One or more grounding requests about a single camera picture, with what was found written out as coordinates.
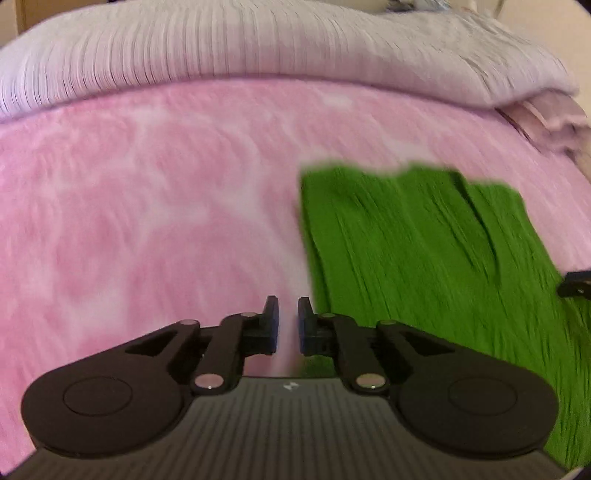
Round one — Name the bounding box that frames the pink floral blanket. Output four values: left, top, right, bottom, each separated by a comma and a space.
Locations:
0, 78, 591, 467

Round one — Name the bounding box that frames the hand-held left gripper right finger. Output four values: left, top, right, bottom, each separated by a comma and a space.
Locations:
298, 296, 462, 395

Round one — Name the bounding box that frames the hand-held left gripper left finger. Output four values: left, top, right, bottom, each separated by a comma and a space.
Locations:
124, 295, 281, 395

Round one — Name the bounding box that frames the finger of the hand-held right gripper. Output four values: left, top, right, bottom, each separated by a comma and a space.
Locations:
556, 270, 591, 299

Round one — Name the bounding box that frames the lilac ribbed quilt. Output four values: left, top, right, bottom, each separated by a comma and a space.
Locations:
0, 0, 581, 123

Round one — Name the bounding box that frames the green knit sweater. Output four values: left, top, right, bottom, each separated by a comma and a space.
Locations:
298, 159, 591, 468

